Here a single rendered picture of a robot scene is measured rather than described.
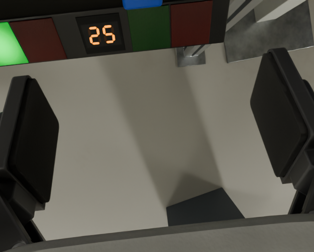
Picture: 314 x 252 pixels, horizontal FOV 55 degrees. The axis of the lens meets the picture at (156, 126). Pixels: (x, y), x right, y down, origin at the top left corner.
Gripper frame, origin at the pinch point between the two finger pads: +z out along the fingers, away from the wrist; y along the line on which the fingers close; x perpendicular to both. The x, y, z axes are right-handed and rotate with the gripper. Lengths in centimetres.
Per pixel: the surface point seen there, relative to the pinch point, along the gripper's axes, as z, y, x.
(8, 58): 11.1, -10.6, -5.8
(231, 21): 30.2, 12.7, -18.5
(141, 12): 11.1, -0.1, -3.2
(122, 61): 59, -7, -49
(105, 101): 51, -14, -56
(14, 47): 11.1, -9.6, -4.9
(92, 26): 11.1, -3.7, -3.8
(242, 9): 25.8, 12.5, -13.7
